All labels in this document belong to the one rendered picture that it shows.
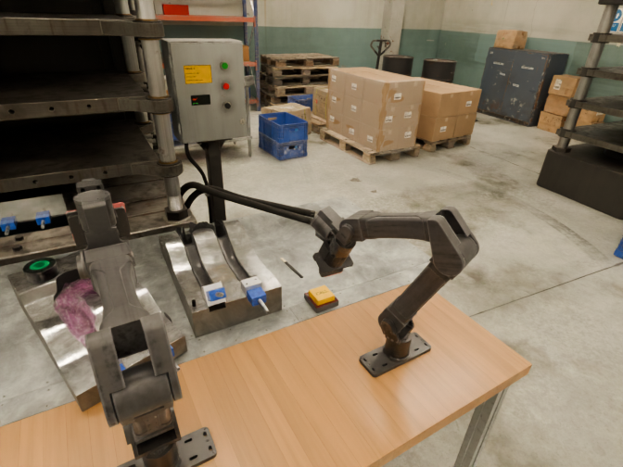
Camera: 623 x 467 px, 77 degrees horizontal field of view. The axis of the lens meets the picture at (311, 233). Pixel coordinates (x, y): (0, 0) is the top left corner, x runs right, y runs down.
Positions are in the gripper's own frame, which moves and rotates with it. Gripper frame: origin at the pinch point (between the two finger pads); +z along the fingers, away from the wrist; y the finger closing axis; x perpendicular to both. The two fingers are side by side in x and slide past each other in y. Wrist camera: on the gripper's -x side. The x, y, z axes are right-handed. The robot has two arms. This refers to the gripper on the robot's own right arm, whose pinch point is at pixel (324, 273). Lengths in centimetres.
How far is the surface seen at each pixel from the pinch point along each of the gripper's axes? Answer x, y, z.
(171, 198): -66, 30, 39
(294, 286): -4.5, 4.5, 15.3
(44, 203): -72, 74, 38
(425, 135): -227, -327, 210
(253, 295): -0.2, 22.1, 0.9
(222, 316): 1.0, 31.0, 6.7
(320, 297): 4.8, 1.9, 5.9
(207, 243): -27.0, 26.9, 14.2
